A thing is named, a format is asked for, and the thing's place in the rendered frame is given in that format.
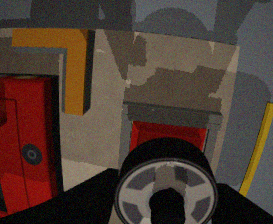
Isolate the yellow rectangular outline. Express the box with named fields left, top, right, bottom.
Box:
left=238, top=103, right=273, bottom=196

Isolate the black wheel with grey rim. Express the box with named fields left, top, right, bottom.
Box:
left=113, top=137, right=220, bottom=224

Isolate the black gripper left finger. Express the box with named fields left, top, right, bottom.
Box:
left=0, top=168, right=119, bottom=224

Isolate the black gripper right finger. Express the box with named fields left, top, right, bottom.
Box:
left=210, top=183, right=273, bottom=224

